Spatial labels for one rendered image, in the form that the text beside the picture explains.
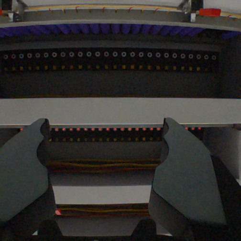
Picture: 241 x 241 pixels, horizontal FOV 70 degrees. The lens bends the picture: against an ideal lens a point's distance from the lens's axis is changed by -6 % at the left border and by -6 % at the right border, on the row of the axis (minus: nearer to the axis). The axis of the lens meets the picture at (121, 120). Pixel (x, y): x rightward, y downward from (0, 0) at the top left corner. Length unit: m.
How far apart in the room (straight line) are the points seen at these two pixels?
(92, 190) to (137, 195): 0.10
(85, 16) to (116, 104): 0.15
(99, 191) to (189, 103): 0.26
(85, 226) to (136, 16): 0.59
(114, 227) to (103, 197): 0.23
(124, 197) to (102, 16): 0.36
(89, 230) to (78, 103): 0.44
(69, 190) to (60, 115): 0.18
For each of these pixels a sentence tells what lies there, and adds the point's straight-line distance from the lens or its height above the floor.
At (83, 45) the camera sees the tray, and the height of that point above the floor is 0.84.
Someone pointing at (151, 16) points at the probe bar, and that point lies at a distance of 0.33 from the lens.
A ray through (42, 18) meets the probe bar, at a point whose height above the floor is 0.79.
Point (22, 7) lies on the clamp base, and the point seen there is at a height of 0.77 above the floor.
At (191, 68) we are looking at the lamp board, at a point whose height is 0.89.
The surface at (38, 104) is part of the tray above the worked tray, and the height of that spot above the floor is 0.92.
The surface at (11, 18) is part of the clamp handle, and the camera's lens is 0.32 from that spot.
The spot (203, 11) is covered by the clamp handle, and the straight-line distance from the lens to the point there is 0.27.
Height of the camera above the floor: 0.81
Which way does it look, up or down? 26 degrees up
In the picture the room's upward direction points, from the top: 179 degrees counter-clockwise
